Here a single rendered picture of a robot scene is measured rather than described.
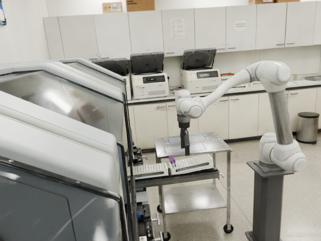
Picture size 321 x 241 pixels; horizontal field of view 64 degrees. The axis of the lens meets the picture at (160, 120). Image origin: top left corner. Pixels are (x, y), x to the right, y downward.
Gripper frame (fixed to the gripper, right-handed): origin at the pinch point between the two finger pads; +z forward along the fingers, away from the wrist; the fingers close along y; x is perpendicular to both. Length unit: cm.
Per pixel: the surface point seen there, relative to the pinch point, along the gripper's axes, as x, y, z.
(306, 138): -239, 194, 84
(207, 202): -26, 37, 68
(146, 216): 31, -45, 16
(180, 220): -4, 54, 96
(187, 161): -1.3, 1.1, 9.0
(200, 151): -18.4, 28.0, 14.1
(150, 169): 25.0, -2.9, 10.4
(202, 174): -10.0, -6.2, 16.7
